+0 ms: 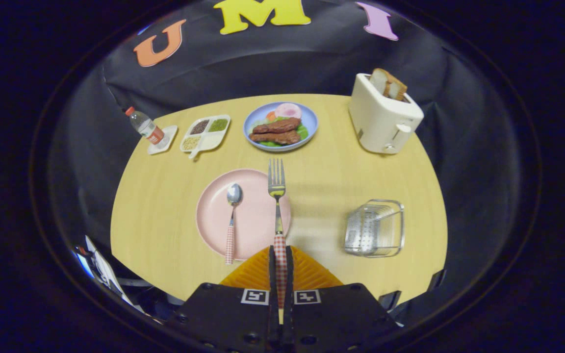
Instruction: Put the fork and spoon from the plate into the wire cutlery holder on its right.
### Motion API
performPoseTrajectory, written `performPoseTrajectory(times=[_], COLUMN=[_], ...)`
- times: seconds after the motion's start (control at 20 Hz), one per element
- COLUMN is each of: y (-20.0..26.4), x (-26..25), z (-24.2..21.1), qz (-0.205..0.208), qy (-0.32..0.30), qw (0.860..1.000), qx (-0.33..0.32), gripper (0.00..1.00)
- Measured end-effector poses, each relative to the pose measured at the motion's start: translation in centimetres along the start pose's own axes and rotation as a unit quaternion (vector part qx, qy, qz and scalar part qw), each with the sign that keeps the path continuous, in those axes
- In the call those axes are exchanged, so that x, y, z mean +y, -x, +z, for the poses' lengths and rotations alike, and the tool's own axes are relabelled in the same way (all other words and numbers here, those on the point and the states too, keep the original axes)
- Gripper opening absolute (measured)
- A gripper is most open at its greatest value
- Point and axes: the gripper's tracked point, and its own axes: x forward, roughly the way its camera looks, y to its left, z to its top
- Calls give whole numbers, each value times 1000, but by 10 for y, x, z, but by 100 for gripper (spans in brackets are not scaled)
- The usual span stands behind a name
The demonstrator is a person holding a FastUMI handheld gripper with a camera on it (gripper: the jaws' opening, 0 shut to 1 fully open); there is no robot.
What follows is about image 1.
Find green lettuce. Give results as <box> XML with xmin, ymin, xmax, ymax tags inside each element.
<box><xmin>258</xmin><ymin>118</ymin><xmax>309</xmax><ymax>148</ymax></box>

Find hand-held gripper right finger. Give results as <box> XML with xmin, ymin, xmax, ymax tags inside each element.
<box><xmin>283</xmin><ymin>245</ymin><xmax>401</xmax><ymax>353</ymax></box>

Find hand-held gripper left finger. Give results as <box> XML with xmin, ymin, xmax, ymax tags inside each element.
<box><xmin>165</xmin><ymin>245</ymin><xmax>281</xmax><ymax>353</ymax></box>

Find clear plastic water bottle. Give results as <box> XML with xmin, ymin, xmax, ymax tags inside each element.
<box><xmin>126</xmin><ymin>106</ymin><xmax>165</xmax><ymax>146</ymax></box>

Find pink ham slice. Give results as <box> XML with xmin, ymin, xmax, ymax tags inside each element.
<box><xmin>274</xmin><ymin>103</ymin><xmax>303</xmax><ymax>120</ymax></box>

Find blue food plate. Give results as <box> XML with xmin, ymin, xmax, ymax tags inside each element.
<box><xmin>243</xmin><ymin>101</ymin><xmax>319</xmax><ymax>152</ymax></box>

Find checked-handle metal spoon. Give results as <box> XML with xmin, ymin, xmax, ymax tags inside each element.
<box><xmin>225</xmin><ymin>183</ymin><xmax>243</xmax><ymax>265</ymax></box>

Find brown meat strip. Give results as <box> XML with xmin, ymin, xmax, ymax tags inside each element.
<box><xmin>252</xmin><ymin>118</ymin><xmax>302</xmax><ymax>134</ymax></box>
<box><xmin>249</xmin><ymin>130</ymin><xmax>301</xmax><ymax>145</ymax></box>

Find checked-handle metal fork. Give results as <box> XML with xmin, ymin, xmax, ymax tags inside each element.
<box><xmin>268</xmin><ymin>158</ymin><xmax>288</xmax><ymax>324</ymax></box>

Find pink plate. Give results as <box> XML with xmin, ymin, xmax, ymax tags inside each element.
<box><xmin>196</xmin><ymin>169</ymin><xmax>292</xmax><ymax>261</ymax></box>

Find cream white toaster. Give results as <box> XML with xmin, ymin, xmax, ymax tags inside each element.
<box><xmin>348</xmin><ymin>73</ymin><xmax>425</xmax><ymax>155</ymax></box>

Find white square coaster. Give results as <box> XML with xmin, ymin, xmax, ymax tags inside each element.
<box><xmin>147</xmin><ymin>125</ymin><xmax>179</xmax><ymax>155</ymax></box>

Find white divided grain dish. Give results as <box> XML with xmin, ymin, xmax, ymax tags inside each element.
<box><xmin>180</xmin><ymin>114</ymin><xmax>231</xmax><ymax>160</ymax></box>

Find toast slice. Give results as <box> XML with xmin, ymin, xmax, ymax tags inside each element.
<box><xmin>369</xmin><ymin>68</ymin><xmax>396</xmax><ymax>96</ymax></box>
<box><xmin>385</xmin><ymin>78</ymin><xmax>408</xmax><ymax>102</ymax></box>

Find metal wire cutlery holder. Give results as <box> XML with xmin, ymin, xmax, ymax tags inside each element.
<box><xmin>344</xmin><ymin>199</ymin><xmax>405</xmax><ymax>258</ymax></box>

